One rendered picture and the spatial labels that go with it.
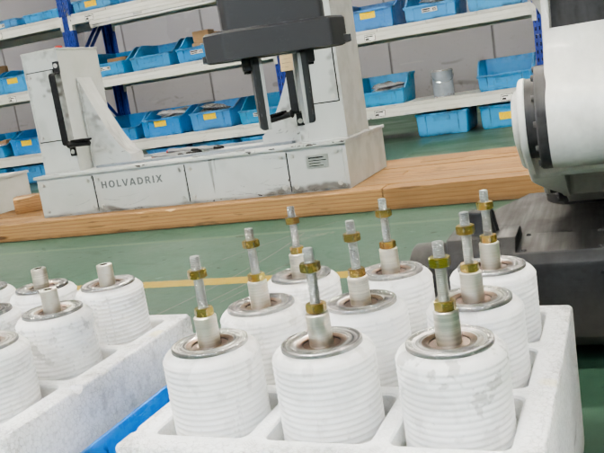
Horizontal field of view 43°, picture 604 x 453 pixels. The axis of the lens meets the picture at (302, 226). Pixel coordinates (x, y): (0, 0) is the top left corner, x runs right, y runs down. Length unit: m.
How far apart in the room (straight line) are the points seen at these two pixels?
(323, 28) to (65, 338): 0.53
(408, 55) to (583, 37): 8.21
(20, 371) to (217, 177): 2.22
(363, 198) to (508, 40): 6.45
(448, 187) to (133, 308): 1.78
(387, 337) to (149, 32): 9.92
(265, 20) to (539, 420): 0.40
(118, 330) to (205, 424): 0.37
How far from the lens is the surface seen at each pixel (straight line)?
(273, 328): 0.82
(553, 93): 1.05
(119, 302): 1.07
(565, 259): 1.18
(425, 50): 9.23
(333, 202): 2.82
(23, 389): 0.92
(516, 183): 2.67
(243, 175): 3.02
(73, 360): 1.00
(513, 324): 0.76
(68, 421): 0.94
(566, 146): 1.05
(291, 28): 0.64
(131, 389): 1.03
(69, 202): 3.48
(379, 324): 0.77
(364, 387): 0.69
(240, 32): 0.64
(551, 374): 0.78
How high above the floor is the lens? 0.48
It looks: 10 degrees down
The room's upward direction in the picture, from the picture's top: 9 degrees counter-clockwise
